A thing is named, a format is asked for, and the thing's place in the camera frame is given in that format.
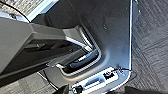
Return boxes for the white box blue middle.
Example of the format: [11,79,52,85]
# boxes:
[71,68,121,93]

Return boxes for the white wardrobe body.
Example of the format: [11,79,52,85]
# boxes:
[0,0,61,24]

